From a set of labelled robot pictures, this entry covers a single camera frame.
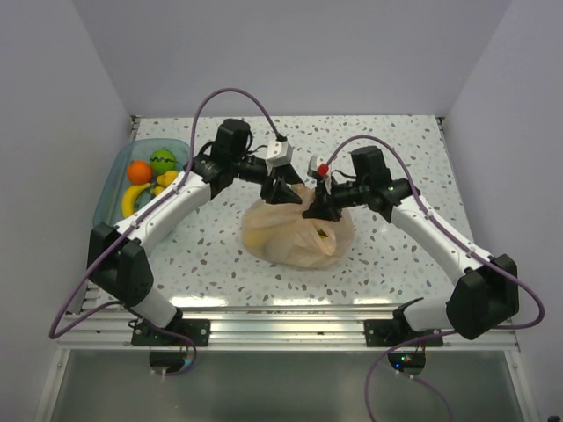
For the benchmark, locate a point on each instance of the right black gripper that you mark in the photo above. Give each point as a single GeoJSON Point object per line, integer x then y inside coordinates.
{"type": "Point", "coordinates": [324, 204]}

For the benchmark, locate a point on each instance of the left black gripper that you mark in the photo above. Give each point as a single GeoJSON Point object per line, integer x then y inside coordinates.
{"type": "Point", "coordinates": [282, 192]}

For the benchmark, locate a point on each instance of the orange plastic bag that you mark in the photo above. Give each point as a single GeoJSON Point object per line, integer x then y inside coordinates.
{"type": "Point", "coordinates": [279, 234]}

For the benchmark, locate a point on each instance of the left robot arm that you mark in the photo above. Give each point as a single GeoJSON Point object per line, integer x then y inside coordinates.
{"type": "Point", "coordinates": [118, 257]}

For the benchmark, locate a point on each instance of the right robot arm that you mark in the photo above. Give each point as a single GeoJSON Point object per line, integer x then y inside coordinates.
{"type": "Point", "coordinates": [484, 294]}

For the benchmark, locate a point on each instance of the fake yellow lemon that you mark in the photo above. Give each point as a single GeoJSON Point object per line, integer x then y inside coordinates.
{"type": "Point", "coordinates": [163, 181]}

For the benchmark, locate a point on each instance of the fake green apple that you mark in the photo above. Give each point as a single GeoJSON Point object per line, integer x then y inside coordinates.
{"type": "Point", "coordinates": [162, 160]}

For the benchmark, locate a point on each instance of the fake orange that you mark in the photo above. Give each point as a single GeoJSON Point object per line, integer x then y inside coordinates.
{"type": "Point", "coordinates": [139, 173]}

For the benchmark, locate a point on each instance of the blue plastic tray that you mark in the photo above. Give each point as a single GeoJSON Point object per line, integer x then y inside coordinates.
{"type": "Point", "coordinates": [108, 209]}

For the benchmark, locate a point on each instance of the right round controller board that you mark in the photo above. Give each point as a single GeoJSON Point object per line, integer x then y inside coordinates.
{"type": "Point", "coordinates": [408, 363]}

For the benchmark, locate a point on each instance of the round controller board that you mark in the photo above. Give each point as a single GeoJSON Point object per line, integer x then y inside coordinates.
{"type": "Point", "coordinates": [408, 363]}
{"type": "Point", "coordinates": [168, 363]}

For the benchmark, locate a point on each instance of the left round controller board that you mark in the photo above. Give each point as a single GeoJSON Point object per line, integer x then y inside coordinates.
{"type": "Point", "coordinates": [168, 363]}

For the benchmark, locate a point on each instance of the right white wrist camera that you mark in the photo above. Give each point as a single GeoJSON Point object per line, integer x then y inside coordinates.
{"type": "Point", "coordinates": [319, 171]}

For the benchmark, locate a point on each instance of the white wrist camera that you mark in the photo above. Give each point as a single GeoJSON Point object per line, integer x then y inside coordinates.
{"type": "Point", "coordinates": [319, 171]}
{"type": "Point", "coordinates": [278, 154]}

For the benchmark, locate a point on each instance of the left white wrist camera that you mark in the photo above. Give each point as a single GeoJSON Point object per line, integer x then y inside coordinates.
{"type": "Point", "coordinates": [278, 154]}

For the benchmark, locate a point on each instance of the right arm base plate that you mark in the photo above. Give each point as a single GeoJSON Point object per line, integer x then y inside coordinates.
{"type": "Point", "coordinates": [394, 331]}

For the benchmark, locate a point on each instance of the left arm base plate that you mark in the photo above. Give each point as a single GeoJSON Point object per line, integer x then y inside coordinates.
{"type": "Point", "coordinates": [196, 330]}

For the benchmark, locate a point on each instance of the aluminium rail frame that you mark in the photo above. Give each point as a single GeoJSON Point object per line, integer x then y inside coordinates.
{"type": "Point", "coordinates": [285, 328]}

